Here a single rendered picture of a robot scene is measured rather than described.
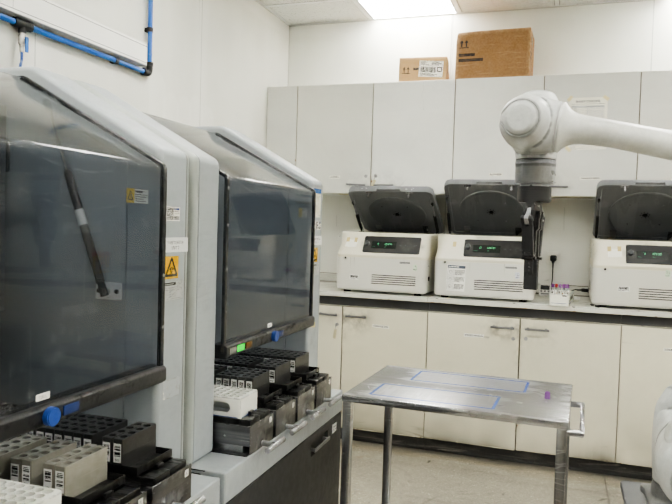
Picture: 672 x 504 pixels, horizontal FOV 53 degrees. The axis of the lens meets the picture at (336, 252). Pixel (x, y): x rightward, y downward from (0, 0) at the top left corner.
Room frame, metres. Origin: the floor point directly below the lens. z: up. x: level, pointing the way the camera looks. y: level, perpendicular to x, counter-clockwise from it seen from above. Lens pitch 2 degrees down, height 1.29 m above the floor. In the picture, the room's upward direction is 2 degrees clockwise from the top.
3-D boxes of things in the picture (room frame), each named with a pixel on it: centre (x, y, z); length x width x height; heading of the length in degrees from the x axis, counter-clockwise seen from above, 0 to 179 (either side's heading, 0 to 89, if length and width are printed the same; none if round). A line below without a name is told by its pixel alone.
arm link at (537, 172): (1.54, -0.45, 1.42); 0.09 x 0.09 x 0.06
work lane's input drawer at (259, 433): (1.74, 0.47, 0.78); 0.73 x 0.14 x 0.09; 71
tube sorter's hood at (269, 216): (1.96, 0.40, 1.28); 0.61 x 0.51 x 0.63; 161
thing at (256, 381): (1.81, 0.20, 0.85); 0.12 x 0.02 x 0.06; 162
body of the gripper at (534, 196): (1.54, -0.45, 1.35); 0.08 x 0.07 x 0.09; 149
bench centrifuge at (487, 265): (4.02, -0.92, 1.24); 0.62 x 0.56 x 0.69; 162
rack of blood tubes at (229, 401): (1.70, 0.34, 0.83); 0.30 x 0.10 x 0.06; 71
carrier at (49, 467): (1.15, 0.45, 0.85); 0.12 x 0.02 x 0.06; 161
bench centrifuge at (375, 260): (4.20, -0.37, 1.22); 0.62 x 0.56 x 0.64; 160
